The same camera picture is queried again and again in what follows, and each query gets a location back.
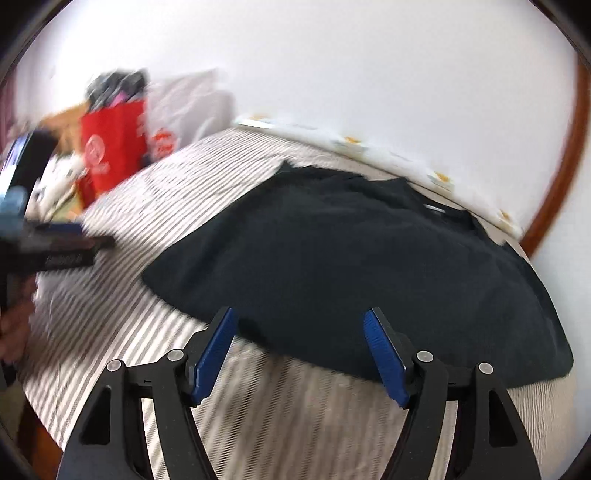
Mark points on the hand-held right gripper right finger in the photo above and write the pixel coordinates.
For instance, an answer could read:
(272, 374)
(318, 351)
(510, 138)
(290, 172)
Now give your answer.
(385, 355)

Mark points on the dark clothes in bag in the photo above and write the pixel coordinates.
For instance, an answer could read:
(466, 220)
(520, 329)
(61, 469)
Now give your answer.
(117, 87)

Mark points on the white plastic bag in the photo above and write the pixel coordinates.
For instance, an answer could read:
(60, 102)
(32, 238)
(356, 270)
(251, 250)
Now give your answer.
(184, 115)

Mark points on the brown cardboard box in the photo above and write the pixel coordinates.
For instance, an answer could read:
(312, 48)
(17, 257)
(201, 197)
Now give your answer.
(64, 127)

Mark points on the striped bed sheet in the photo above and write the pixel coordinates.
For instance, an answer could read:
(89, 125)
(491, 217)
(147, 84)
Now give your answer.
(194, 184)

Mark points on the brown wooden bed frame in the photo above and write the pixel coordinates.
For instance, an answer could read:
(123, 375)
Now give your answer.
(570, 161)

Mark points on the red shopping bag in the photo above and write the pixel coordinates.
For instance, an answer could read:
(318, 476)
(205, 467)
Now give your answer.
(113, 147)

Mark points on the black t-shirt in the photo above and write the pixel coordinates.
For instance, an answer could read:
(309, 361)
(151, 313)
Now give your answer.
(346, 267)

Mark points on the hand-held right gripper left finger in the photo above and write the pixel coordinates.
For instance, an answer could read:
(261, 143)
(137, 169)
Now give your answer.
(213, 355)

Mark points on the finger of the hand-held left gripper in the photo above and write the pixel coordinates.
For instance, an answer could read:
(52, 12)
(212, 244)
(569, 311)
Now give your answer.
(69, 256)
(55, 228)

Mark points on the person's left hand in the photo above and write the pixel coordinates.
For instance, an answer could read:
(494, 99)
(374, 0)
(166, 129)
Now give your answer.
(16, 330)

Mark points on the white pillow with yellow print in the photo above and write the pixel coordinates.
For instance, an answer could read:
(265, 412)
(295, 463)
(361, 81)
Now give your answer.
(351, 143)

